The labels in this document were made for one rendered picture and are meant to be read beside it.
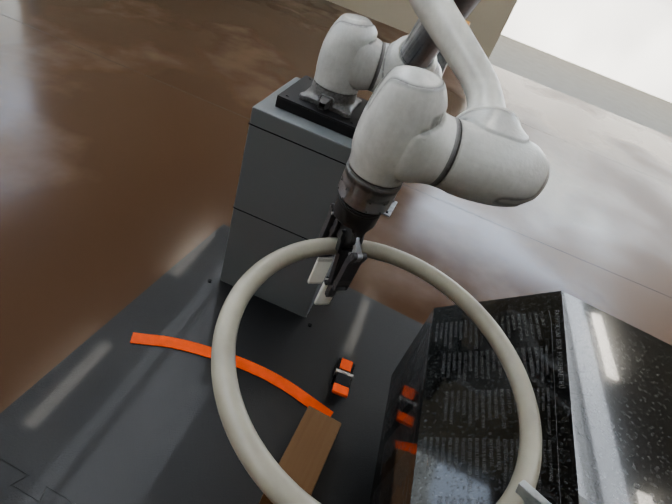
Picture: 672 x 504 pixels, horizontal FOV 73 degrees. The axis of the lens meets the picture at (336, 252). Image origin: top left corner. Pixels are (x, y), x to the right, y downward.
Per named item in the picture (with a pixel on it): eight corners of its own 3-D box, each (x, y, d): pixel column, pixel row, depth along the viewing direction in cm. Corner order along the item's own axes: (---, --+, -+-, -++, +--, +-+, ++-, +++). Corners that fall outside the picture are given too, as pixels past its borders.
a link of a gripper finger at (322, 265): (318, 259, 83) (317, 256, 84) (307, 284, 88) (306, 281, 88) (333, 259, 85) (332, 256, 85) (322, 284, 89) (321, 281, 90)
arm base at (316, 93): (293, 101, 145) (297, 84, 142) (315, 84, 163) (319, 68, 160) (345, 123, 145) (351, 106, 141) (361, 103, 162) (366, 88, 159)
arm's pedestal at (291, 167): (202, 284, 188) (229, 104, 139) (252, 224, 228) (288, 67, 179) (312, 333, 186) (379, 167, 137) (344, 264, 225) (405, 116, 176)
